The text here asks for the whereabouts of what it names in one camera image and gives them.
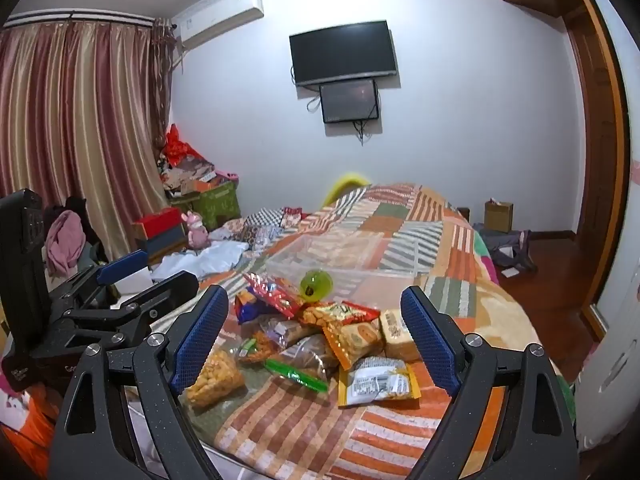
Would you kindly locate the red green peanut packet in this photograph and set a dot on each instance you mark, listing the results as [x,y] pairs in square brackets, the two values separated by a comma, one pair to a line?
[340,312]

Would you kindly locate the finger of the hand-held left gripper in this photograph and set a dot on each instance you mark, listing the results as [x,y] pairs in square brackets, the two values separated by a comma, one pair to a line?
[165,290]
[122,262]

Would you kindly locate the yellow packet with white label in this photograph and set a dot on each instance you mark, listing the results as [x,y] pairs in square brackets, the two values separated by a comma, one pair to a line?
[375,382]

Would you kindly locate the clear bag of brown snacks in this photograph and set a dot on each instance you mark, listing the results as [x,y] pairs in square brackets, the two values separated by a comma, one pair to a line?
[305,355]

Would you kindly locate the black wall television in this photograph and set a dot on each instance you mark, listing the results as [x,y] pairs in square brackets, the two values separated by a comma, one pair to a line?
[342,52]

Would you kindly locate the orange cracker packet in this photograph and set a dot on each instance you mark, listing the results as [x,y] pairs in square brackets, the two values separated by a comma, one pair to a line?
[352,340]

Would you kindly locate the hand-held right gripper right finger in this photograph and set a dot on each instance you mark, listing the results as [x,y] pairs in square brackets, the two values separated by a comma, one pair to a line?
[430,345]

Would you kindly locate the pink garment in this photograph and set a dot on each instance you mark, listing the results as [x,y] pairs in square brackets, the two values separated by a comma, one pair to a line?
[65,245]

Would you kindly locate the green storage box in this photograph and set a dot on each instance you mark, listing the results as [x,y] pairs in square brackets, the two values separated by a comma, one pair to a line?
[210,205]

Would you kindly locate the pile of household clutter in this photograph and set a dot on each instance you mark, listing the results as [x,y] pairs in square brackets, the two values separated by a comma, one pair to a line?
[187,175]

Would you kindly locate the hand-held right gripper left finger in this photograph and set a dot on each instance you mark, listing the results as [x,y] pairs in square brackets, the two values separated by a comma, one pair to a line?
[200,340]

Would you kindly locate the blue snack packet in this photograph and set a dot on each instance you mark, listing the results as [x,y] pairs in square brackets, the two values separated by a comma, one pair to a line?
[247,310]

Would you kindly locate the white air conditioner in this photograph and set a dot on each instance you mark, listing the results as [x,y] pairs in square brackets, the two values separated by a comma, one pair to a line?
[220,17]

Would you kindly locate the patterned fabric pile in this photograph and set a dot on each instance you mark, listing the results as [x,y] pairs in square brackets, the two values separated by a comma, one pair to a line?
[260,230]

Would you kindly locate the red snack packet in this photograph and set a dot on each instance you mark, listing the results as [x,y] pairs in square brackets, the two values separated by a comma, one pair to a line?
[272,297]

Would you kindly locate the grey cloth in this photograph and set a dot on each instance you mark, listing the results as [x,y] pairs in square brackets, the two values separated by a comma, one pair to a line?
[510,250]

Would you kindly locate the grey box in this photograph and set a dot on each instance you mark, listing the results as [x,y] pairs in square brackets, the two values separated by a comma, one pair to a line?
[162,247]

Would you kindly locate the clear bag of dark snacks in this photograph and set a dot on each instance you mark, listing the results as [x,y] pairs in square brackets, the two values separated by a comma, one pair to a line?
[290,330]

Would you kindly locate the brown paper bag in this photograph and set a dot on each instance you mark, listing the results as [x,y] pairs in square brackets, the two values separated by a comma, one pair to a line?
[498,216]

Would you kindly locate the red plastic bag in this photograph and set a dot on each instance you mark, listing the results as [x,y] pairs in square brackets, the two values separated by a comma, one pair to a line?
[177,150]

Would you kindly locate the small red patterned bag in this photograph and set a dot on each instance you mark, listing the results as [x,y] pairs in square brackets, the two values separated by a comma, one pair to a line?
[291,217]

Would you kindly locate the clear bag of peanuts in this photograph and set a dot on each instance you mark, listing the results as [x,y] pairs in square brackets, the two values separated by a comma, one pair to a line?
[215,380]

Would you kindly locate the white paper scrap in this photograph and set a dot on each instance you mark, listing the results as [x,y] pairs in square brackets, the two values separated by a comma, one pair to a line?
[510,273]

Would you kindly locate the floral bed sheet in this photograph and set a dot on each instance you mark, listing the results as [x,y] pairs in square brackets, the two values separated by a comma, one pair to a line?
[25,420]

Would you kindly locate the small black monitor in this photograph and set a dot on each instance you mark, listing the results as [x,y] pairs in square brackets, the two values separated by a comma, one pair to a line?
[349,101]

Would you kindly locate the clear bag of orange snacks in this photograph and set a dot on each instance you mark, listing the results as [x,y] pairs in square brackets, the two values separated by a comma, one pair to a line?
[255,350]

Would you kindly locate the beige bread packet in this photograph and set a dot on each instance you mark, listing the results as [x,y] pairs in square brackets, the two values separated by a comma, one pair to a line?
[397,332]

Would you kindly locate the striped curtain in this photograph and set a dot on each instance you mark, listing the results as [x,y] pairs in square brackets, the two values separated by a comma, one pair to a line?
[75,135]

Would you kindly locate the red shoe box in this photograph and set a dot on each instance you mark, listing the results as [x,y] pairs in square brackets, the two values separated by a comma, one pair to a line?
[160,222]

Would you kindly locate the clear plastic container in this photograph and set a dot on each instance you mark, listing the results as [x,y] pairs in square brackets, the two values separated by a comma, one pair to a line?
[345,255]

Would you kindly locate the patchwork striped blanket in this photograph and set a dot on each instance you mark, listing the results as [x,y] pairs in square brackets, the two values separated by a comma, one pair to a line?
[440,260]

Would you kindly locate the white cloth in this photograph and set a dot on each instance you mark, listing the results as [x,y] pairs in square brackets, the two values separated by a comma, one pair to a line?
[200,260]

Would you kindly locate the pink plush toy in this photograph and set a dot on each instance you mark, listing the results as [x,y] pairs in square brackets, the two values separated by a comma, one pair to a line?
[197,232]

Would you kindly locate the green round plastic ball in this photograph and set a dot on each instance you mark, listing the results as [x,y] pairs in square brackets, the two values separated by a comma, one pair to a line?
[317,285]

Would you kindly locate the wooden door frame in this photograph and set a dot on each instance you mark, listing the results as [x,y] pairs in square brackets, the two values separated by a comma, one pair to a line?
[600,135]

